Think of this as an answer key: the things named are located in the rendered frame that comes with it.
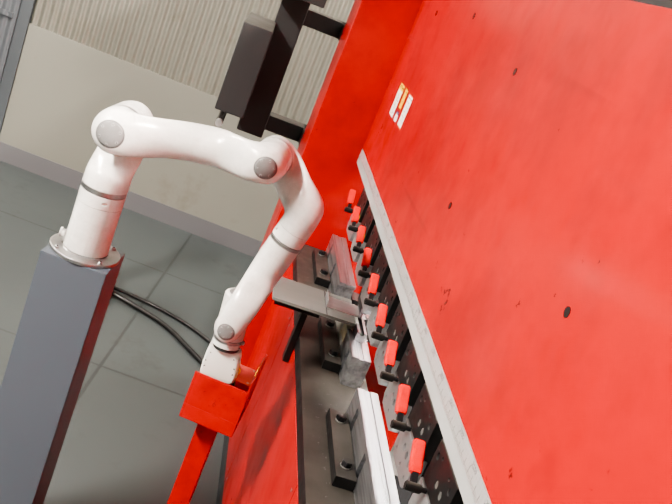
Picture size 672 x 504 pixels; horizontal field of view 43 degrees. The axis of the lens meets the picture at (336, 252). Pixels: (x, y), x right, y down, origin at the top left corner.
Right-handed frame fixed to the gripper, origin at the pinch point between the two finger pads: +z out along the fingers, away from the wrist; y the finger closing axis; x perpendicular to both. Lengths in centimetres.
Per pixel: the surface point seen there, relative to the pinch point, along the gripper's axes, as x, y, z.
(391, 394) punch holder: 41, -44, -37
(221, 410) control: 4.9, -4.3, 1.5
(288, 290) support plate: -28.9, -9.8, -25.3
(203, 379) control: 4.9, 2.9, -5.8
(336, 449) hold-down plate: 30.9, -36.8, -13.5
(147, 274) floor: -222, 84, 67
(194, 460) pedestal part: -2.1, 0.2, 24.1
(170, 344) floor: -157, 48, 70
